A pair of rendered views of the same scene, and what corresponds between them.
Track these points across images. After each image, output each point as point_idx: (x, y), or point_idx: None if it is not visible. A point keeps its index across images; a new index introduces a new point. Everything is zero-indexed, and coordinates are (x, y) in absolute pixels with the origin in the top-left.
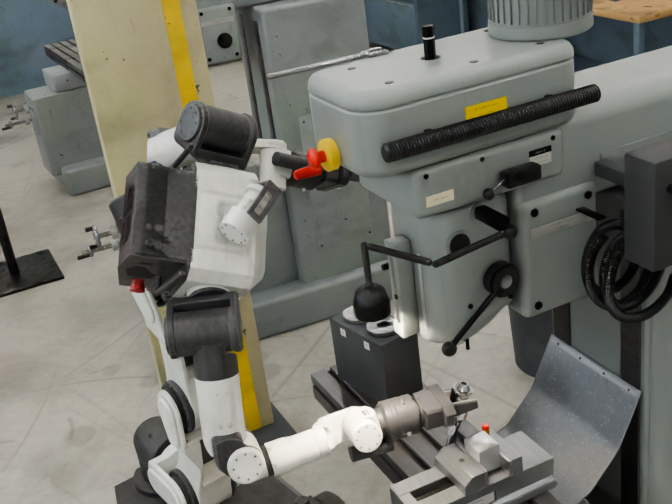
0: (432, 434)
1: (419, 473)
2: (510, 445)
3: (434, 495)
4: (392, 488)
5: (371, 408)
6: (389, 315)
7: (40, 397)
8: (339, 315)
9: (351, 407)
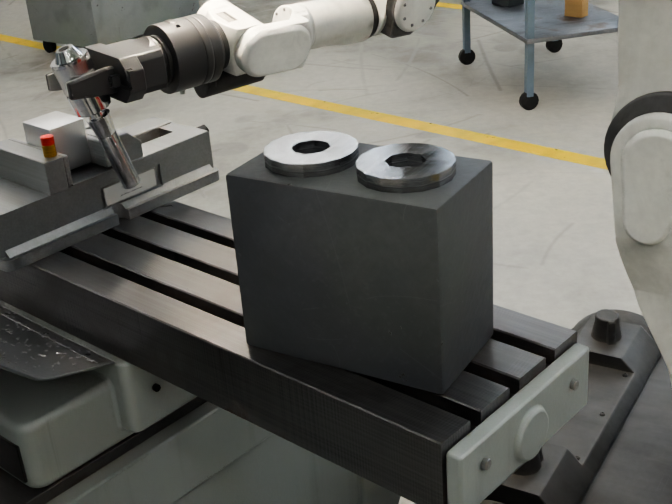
0: (188, 268)
1: (166, 146)
2: (14, 198)
3: (135, 133)
4: (202, 129)
5: (222, 24)
6: (321, 186)
7: None
8: (469, 167)
9: (261, 29)
